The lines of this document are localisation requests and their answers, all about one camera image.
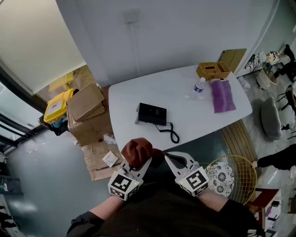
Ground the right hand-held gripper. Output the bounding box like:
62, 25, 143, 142
164, 151, 210, 197

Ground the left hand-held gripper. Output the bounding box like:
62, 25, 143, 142
108, 156, 153, 201

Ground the black device with cable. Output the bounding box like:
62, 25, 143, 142
135, 103, 167, 126

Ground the person's left forearm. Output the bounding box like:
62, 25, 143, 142
89, 195, 124, 220

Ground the person's right forearm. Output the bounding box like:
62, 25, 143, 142
197, 188, 229, 212

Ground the white paper sheet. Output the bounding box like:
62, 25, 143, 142
102, 150, 117, 168

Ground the flattened cardboard on floor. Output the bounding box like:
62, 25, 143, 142
82, 141, 125, 181

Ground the black white floral cushion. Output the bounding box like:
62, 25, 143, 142
204, 162, 234, 198

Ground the person's black shirt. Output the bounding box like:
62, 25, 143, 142
67, 182, 265, 237

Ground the large cardboard box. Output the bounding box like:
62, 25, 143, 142
67, 108, 115, 146

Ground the wooden slat board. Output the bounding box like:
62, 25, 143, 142
221, 119, 259, 162

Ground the clear plastic water bottle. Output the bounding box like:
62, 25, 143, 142
191, 77, 206, 100

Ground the purple towel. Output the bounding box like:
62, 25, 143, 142
210, 78, 237, 114

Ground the red wooden stool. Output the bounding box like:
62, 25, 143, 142
246, 187, 282, 230

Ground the yellow plastic bin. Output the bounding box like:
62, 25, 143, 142
43, 88, 75, 123

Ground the woven wicker tissue basket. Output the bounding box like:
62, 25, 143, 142
196, 61, 231, 81

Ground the grey padded seat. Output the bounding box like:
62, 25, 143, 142
260, 96, 283, 140

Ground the white plastic bag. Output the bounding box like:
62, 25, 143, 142
237, 75, 252, 91

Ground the flat cardboard sheet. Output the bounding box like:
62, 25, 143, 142
218, 48, 247, 75

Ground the white round basket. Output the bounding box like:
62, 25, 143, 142
255, 62, 278, 90

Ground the white black patterned bag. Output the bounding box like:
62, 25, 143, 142
245, 54, 257, 72

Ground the grey storage crate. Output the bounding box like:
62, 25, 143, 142
0, 175, 24, 196

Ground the black telephone cord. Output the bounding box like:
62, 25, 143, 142
154, 122, 180, 143

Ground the yellow wire chair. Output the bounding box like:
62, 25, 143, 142
198, 155, 258, 205

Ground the white wall cable conduit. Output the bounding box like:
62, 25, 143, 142
129, 22, 142, 70

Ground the dark window frame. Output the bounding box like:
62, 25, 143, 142
0, 59, 50, 153

